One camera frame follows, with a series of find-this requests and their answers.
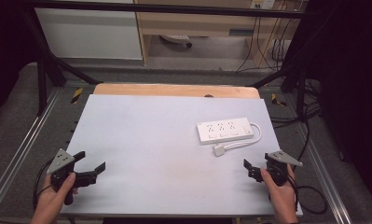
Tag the white chair base with caster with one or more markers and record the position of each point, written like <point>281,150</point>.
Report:
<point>176,39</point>

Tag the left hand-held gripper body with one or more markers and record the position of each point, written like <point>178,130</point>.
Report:
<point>60,160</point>

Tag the black metal frame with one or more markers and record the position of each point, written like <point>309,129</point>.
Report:
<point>162,9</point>

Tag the white wall socket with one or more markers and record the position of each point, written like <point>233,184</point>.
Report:
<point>263,3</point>

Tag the yellow black hazard tape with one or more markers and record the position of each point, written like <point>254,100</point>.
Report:
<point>277,100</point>
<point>76,95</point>

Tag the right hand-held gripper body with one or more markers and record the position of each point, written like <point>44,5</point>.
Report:
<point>278,171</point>

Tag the wooden table board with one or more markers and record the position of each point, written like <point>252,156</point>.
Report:
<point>174,90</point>

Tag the person's left hand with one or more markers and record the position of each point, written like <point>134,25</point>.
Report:
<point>48,203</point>

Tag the black curtain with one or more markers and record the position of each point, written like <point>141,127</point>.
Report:
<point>351,77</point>
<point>6,46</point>

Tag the white plug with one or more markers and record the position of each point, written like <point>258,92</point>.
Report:
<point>218,150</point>

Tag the white power strip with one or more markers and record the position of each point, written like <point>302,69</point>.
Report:
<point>224,130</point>

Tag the person's right hand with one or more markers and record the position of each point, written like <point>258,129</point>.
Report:
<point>283,202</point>

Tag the aluminium rail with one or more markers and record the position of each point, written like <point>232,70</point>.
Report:
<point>325,174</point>
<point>22,146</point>

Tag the white cabinet panel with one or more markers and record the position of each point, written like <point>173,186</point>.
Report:
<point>87,34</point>

